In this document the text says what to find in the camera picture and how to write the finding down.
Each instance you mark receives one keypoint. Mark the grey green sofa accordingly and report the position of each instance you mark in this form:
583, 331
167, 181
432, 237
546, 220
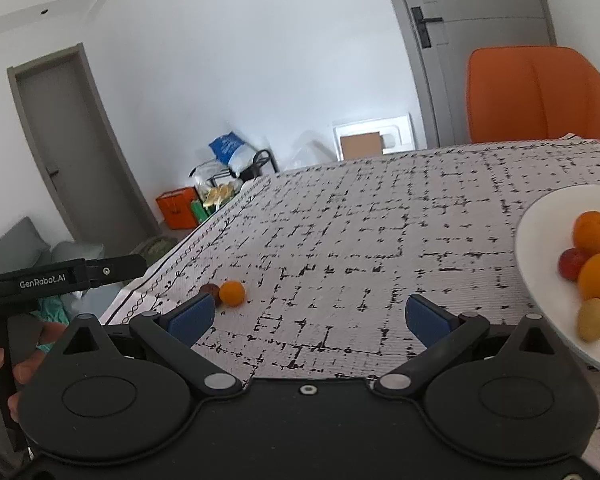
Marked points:
21, 247

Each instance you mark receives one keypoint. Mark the black white patterned tablecloth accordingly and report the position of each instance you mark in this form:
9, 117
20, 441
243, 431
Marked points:
329, 254

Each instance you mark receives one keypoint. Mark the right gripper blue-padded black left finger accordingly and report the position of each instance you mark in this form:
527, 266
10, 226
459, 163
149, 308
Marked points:
170, 337

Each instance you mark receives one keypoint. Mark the red apple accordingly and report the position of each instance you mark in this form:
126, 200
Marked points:
571, 262

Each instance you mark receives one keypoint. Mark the person's left hand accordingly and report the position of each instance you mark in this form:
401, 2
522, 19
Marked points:
10, 364

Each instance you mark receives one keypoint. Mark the grey door with handle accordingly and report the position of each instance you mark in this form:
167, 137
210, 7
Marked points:
440, 72

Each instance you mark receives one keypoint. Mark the white round plate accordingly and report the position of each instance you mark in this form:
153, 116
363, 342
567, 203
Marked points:
557, 254

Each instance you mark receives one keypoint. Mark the black door handle lock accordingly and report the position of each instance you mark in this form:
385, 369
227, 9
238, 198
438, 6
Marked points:
421, 25

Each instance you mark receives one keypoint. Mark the small orange at back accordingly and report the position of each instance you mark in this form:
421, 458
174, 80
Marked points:
232, 293

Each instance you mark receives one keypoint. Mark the dark red plum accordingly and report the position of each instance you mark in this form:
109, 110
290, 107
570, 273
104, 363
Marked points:
212, 290

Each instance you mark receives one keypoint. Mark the orange chair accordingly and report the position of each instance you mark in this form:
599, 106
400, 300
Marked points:
531, 93

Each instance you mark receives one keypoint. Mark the grey left door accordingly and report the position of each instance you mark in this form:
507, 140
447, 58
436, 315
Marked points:
77, 154

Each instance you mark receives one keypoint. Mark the tan kiwi fruit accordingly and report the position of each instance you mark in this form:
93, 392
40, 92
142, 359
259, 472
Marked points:
588, 320

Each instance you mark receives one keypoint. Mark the black wire rack cart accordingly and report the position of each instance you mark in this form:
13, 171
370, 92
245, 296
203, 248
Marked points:
212, 174

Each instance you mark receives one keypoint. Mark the orange storage box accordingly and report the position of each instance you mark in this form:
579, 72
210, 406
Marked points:
176, 208

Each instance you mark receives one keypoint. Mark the orange on plate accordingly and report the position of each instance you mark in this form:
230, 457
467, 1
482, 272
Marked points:
586, 232

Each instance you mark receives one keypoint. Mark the green bottle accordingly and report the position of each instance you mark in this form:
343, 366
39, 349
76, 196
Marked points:
198, 211

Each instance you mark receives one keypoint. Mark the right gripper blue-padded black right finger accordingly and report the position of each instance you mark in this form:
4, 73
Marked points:
447, 338

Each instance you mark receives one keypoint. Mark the blue white plastic bag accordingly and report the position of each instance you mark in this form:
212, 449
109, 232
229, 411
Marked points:
233, 152

